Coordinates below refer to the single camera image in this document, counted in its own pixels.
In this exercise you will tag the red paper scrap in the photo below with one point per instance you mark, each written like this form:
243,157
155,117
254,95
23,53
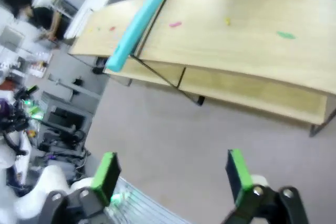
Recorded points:
112,28

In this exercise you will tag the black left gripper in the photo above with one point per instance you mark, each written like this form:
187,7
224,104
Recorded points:
13,121

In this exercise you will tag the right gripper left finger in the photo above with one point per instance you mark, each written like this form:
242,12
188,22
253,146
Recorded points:
103,179

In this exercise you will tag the teal microfibre duster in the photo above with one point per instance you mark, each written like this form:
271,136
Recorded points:
139,22

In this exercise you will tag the pink marker piece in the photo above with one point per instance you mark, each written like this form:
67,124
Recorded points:
175,24

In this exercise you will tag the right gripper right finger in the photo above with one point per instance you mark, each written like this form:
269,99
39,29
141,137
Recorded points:
240,176

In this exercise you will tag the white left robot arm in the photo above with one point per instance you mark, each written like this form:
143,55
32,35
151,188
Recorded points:
52,179

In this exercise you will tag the black computer equipment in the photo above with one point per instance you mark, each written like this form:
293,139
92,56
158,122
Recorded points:
63,120

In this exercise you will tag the yellow paper scrap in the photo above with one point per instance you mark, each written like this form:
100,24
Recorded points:
228,21

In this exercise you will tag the two-tier wooden shelf black frame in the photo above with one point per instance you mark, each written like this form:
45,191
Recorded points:
236,51
118,40

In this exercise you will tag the background person black shirt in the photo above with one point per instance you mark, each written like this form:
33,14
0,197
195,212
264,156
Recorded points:
42,18

